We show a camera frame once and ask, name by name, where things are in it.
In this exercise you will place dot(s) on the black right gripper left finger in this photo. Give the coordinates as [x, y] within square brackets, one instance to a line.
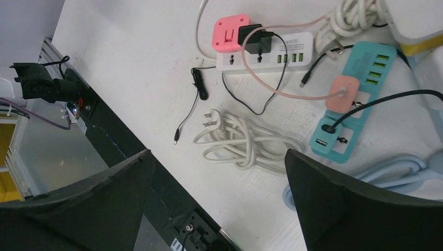
[101, 212]

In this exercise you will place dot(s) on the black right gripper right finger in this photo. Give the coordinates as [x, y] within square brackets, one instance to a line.
[339, 212]

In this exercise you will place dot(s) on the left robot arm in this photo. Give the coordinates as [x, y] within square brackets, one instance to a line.
[36, 82]

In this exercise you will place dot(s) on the white tiger cube socket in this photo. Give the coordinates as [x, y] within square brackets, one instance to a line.
[428, 71]

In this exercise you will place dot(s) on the yellow cube socket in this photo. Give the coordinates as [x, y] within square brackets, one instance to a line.
[414, 49]

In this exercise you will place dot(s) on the teal charger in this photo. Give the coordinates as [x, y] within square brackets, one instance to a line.
[324, 139]

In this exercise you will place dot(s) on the salmon pink charger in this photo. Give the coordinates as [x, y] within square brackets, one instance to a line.
[347, 88]

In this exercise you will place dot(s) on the teal power strip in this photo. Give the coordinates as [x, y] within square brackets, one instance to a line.
[370, 63]

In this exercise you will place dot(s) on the white power strip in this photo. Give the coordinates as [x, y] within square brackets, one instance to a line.
[293, 51]

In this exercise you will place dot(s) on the black adapter on white strip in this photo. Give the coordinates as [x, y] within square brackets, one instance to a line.
[260, 42]

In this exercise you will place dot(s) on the white cube adapter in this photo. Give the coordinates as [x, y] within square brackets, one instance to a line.
[413, 21]

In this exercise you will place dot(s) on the pink flat adapter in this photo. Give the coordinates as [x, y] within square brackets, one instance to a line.
[226, 33]

